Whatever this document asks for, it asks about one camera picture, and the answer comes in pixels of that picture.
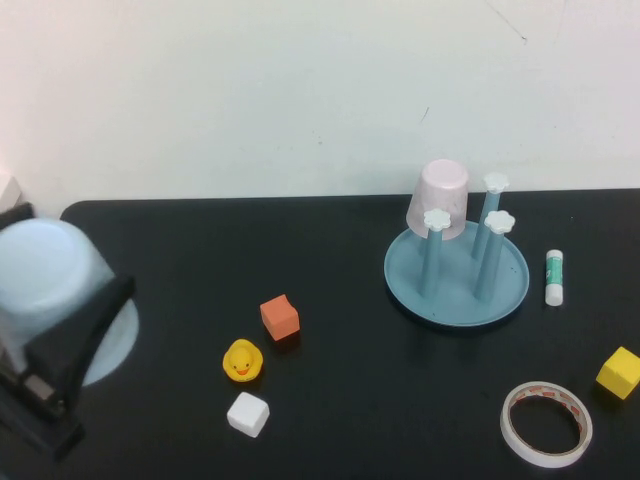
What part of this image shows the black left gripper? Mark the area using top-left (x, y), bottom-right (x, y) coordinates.
top-left (0, 276), bottom-right (137, 462)

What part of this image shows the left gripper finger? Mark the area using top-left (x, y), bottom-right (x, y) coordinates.
top-left (0, 202), bottom-right (35, 232)

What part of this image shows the light blue plastic cup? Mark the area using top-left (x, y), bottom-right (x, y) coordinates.
top-left (0, 217), bottom-right (140, 389)

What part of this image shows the blue cup stand with pegs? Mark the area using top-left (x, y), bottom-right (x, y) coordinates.
top-left (383, 173), bottom-right (530, 329)

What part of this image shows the pink plastic cup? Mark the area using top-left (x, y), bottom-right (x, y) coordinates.
top-left (404, 158), bottom-right (470, 242)

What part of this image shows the white side furniture panel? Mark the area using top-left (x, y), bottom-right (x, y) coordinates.
top-left (0, 172), bottom-right (25, 211)

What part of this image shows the yellow rubber duck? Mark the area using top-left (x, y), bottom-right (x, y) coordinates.
top-left (222, 338), bottom-right (265, 384)

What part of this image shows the white foam cube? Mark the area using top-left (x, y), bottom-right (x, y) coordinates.
top-left (226, 391), bottom-right (271, 439)

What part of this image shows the orange foam cube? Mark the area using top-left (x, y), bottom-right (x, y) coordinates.
top-left (259, 293), bottom-right (301, 343)

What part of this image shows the white green glue stick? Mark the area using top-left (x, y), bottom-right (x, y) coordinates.
top-left (544, 249), bottom-right (565, 307)

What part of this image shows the white double-sided tape roll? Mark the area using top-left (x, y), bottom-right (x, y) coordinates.
top-left (500, 381), bottom-right (594, 469)

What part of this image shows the yellow foam cube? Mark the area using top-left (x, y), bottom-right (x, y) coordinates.
top-left (595, 345), bottom-right (640, 400)

